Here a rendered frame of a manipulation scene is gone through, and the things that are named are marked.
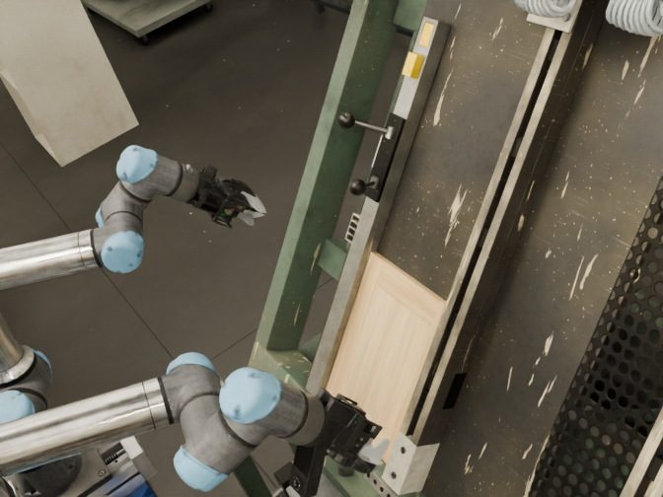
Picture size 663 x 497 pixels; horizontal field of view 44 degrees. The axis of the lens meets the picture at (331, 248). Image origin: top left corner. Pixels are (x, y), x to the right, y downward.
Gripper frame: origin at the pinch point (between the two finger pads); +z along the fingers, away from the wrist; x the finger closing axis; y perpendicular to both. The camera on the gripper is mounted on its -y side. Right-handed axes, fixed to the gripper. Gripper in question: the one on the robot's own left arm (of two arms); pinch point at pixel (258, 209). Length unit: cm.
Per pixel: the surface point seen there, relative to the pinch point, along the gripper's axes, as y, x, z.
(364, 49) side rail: -21.8, 39.9, 14.8
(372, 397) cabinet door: 32, -20, 34
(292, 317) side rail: -6.7, -28.5, 35.9
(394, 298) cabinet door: 23.5, 1.9, 28.0
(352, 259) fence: 8.7, 0.6, 24.8
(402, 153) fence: 5.4, 28.1, 19.6
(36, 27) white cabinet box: -346, -89, 54
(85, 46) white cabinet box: -347, -87, 85
